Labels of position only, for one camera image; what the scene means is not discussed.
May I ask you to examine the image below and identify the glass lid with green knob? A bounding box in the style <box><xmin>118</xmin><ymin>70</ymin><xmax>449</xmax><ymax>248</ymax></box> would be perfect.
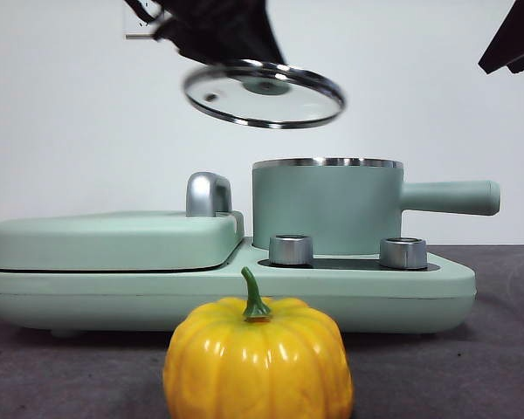
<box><xmin>183</xmin><ymin>59</ymin><xmax>348</xmax><ymax>130</ymax></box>

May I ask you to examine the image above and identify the yellow pumpkin with green stem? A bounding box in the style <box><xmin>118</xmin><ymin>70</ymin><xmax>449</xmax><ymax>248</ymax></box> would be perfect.
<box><xmin>162</xmin><ymin>265</ymin><xmax>355</xmax><ymax>419</ymax></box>

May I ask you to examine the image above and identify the silver control knob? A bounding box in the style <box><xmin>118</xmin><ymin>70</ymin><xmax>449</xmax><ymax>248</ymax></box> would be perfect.
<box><xmin>378</xmin><ymin>237</ymin><xmax>428</xmax><ymax>270</ymax></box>
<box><xmin>268</xmin><ymin>234</ymin><xmax>314</xmax><ymax>266</ymax></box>

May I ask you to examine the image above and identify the mint green breakfast machine base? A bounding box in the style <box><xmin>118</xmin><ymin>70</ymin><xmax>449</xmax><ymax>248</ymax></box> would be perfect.
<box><xmin>0</xmin><ymin>237</ymin><xmax>478</xmax><ymax>340</ymax></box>

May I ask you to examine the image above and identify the white wall socket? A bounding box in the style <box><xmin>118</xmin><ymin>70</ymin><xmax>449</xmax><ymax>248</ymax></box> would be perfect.
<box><xmin>124</xmin><ymin>0</ymin><xmax>176</xmax><ymax>40</ymax></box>

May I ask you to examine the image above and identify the mint green pot with handle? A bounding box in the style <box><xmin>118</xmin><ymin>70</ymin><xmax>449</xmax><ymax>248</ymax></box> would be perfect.
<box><xmin>251</xmin><ymin>156</ymin><xmax>502</xmax><ymax>257</ymax></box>

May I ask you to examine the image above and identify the mint green griddle cover, silver handle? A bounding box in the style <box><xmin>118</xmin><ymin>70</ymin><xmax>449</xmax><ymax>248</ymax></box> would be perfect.
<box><xmin>0</xmin><ymin>171</ymin><xmax>245</xmax><ymax>272</ymax></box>

